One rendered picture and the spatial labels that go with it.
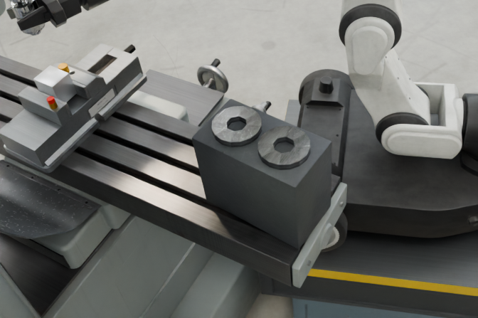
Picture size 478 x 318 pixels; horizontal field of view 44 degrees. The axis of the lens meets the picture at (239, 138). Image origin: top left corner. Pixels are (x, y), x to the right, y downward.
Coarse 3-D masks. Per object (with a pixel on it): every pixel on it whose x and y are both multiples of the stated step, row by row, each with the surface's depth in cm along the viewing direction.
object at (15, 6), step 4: (28, 0) 113; (32, 0) 113; (12, 4) 113; (16, 4) 113; (20, 4) 112; (24, 4) 112; (28, 4) 112; (32, 4) 113; (12, 8) 113; (16, 8) 112; (20, 8) 112; (24, 8) 112; (28, 8) 113
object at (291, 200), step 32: (224, 128) 104; (256, 128) 103; (288, 128) 102; (224, 160) 103; (256, 160) 99; (288, 160) 97; (320, 160) 99; (224, 192) 111; (256, 192) 103; (288, 192) 97; (320, 192) 106; (256, 224) 111; (288, 224) 104
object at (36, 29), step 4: (36, 4) 115; (32, 8) 113; (36, 8) 114; (16, 12) 113; (20, 12) 113; (24, 12) 113; (28, 12) 113; (16, 16) 114; (20, 16) 113; (44, 24) 118; (28, 28) 116; (32, 28) 116; (36, 28) 116; (40, 28) 117; (24, 32) 117; (28, 32) 116; (32, 32) 116; (36, 32) 116
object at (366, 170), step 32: (320, 96) 182; (352, 96) 186; (320, 128) 175; (352, 128) 177; (352, 160) 168; (384, 160) 167; (416, 160) 166; (448, 160) 165; (352, 192) 161; (384, 192) 160; (416, 192) 158; (448, 192) 157; (352, 224) 165; (384, 224) 162; (416, 224) 160; (448, 224) 159
